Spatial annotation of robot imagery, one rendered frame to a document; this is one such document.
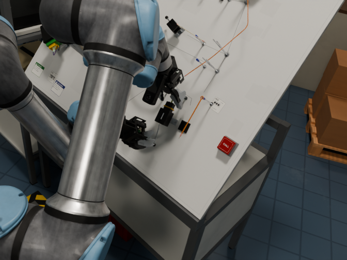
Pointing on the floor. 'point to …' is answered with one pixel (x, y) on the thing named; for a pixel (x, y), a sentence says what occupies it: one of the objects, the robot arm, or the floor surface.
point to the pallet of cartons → (329, 111)
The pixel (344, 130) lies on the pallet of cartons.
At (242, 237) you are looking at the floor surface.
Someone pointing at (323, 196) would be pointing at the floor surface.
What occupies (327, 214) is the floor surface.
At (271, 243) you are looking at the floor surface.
